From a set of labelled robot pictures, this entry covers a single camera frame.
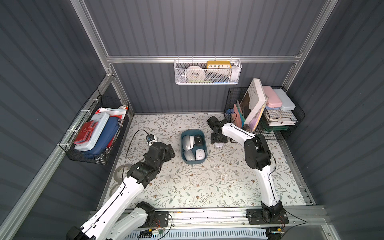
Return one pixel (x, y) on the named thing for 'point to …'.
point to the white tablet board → (253, 100)
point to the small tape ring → (274, 115)
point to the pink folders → (235, 117)
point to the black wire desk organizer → (275, 130)
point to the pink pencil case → (272, 99)
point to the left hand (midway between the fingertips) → (163, 148)
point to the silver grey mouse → (189, 155)
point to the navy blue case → (108, 134)
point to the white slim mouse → (188, 142)
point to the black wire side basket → (97, 103)
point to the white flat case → (102, 118)
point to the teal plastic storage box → (194, 146)
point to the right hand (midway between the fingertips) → (221, 143)
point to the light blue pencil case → (287, 103)
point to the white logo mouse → (200, 154)
